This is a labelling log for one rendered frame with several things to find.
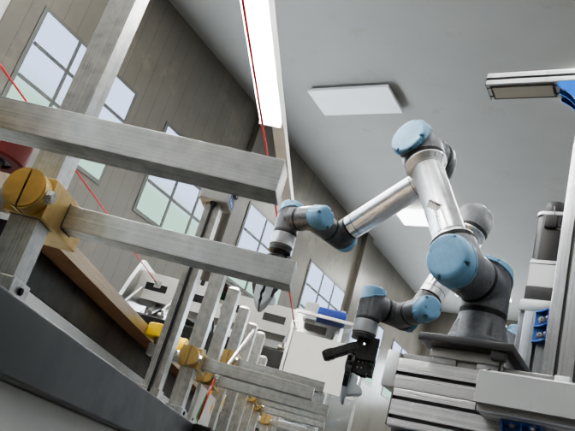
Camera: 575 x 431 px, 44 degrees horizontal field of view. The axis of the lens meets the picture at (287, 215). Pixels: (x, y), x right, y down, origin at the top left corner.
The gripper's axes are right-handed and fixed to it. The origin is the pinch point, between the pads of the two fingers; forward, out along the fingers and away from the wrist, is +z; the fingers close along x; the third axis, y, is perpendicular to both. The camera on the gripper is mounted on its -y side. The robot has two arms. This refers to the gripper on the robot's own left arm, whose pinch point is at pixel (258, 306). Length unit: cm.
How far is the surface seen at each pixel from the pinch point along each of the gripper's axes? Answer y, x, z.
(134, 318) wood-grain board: -41.6, 9.5, 19.7
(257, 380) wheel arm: -20.8, -16.8, 24.5
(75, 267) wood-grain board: -81, -3, 21
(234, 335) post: 16.9, 14.3, 5.9
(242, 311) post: 16.9, 14.3, -2.2
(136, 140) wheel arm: -139, -58, 26
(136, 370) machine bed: -11.4, 25.5, 27.4
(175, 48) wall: 422, 449, -437
